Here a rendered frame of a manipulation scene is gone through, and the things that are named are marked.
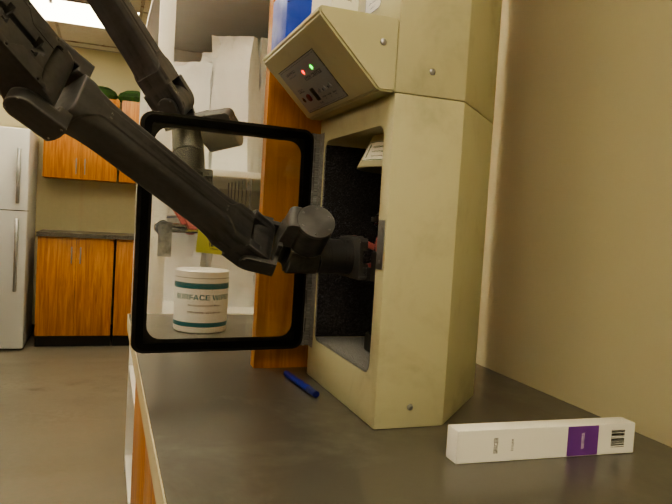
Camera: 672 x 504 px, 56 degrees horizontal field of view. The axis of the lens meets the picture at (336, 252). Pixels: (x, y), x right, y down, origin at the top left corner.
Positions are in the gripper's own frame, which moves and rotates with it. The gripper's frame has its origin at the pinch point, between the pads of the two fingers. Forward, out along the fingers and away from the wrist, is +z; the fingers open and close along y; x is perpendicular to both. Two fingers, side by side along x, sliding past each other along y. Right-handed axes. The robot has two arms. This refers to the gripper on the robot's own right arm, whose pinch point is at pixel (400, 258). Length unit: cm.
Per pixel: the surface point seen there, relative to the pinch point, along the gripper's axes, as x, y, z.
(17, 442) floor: 113, 256, -90
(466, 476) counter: 23.7, -32.0, -4.5
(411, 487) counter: 23.7, -33.7, -12.4
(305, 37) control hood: -31.8, -6.7, -19.8
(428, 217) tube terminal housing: -6.8, -15.2, -2.8
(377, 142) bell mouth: -18.3, -3.3, -6.4
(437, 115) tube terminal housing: -21.1, -15.4, -2.4
